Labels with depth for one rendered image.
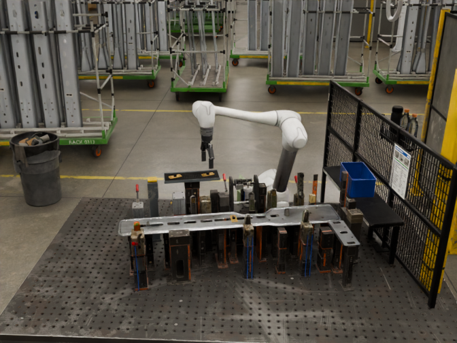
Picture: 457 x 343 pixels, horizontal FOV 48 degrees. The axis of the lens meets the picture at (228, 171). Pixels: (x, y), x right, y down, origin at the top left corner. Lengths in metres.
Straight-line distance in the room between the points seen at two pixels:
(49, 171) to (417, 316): 3.98
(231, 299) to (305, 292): 0.43
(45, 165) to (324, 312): 3.59
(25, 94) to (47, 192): 1.97
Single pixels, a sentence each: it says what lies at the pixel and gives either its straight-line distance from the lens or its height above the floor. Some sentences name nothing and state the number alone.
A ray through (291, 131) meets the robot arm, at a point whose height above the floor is 1.48.
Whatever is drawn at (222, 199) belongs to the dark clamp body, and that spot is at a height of 1.06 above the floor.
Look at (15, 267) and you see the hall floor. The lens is 4.91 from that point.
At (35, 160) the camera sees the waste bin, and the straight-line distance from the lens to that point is 5.62.
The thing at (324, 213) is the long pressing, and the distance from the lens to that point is 3.34.
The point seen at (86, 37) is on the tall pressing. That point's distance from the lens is 10.78.
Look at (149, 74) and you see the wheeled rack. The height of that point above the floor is 0.28.
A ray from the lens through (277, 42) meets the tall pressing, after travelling 9.89.
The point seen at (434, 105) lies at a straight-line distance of 5.71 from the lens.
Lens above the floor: 2.55
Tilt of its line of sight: 24 degrees down
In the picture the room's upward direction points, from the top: straight up
